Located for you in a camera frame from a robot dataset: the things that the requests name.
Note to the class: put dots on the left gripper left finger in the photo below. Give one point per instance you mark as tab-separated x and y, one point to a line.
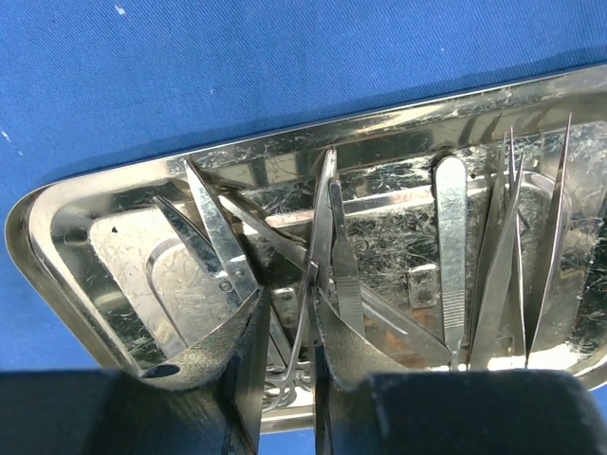
206	400

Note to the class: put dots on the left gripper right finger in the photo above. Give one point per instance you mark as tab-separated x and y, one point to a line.
365	403

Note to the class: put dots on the steel pointed tweezers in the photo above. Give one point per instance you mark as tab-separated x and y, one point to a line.
548	256
499	285

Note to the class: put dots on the steel surgical scissors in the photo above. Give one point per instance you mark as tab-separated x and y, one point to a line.
217	238

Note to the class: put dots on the steel instrument tray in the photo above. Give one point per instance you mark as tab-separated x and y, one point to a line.
467	232

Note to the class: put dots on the blue surgical cloth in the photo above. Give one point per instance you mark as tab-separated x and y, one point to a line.
87	85

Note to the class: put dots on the steel ring-handled forceps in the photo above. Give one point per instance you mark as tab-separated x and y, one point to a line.
315	269

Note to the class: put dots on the steel blunt forceps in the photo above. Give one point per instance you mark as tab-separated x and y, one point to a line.
358	302

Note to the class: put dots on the steel scalpel handle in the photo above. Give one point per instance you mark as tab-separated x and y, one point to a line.
451	204

